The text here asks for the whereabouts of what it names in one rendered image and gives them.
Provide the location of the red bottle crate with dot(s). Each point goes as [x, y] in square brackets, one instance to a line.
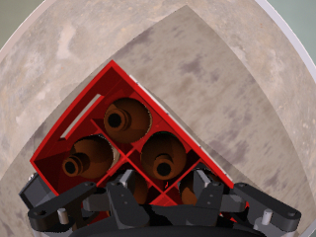
[53, 150]

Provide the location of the grey rectangular tray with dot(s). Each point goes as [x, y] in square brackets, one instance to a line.
[35, 192]

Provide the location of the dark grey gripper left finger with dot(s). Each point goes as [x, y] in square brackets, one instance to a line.
[56, 217]

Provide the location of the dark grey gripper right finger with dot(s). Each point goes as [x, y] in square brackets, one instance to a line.
[272, 217]

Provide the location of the brown glass bottle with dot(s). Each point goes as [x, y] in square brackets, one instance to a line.
[141, 184]
[185, 185]
[163, 155]
[129, 116]
[91, 156]

